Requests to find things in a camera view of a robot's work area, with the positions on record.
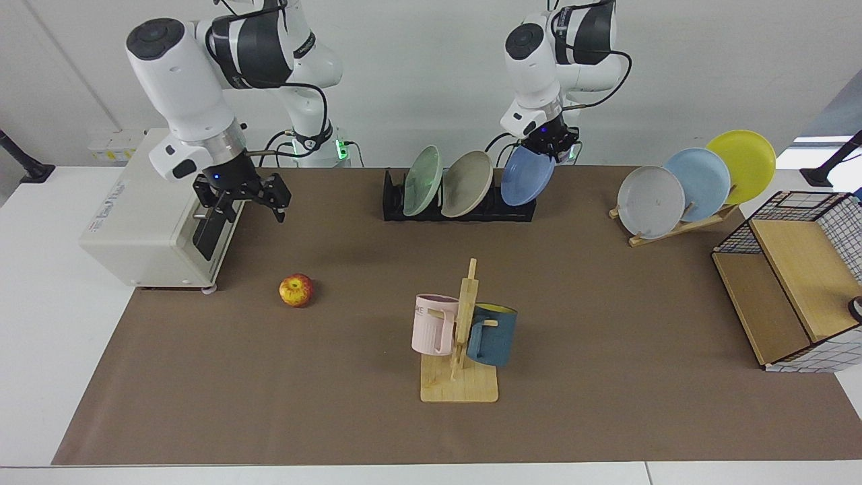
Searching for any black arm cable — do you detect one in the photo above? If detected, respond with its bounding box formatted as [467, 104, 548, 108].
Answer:
[545, 0, 634, 112]
[209, 0, 331, 162]

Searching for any beige plate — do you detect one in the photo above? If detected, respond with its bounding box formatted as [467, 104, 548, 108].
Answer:
[441, 150, 494, 218]

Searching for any light blue plate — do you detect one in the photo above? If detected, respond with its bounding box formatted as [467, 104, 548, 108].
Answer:
[663, 148, 731, 223]

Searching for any dark blue cup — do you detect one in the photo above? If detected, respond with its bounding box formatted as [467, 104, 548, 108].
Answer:
[466, 303, 519, 368]

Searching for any wire basket with wooden floor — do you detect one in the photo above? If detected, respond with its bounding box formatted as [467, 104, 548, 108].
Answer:
[712, 191, 862, 373]

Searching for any red yellow apple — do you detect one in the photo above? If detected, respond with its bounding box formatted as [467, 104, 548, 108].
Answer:
[279, 273, 314, 308]

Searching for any wooden plate rack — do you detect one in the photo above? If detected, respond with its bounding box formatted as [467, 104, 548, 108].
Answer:
[608, 202, 739, 247]

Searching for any white wall socket box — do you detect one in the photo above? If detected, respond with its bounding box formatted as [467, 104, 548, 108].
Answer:
[88, 130, 147, 162]

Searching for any black dish rack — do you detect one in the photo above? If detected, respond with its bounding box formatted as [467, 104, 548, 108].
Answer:
[383, 168, 538, 223]

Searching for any black clamp stand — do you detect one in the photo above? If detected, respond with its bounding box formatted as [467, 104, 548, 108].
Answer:
[800, 130, 862, 188]
[0, 129, 56, 184]

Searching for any grey plate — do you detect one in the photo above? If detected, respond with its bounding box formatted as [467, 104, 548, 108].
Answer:
[617, 165, 686, 240]

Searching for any wooden cup stand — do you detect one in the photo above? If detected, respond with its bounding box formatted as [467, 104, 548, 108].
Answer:
[420, 258, 500, 403]

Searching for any pink cup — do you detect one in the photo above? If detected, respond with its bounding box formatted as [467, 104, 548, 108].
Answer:
[411, 294, 460, 356]

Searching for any brown table cloth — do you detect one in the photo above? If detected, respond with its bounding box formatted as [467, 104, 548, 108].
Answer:
[52, 165, 862, 465]

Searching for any yellow plate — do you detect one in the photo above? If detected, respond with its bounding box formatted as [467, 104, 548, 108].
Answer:
[705, 129, 777, 205]

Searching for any pale green plate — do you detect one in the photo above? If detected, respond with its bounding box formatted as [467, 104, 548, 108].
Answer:
[403, 145, 444, 217]

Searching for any pale toaster oven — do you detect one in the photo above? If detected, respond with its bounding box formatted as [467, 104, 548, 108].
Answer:
[79, 128, 253, 294]

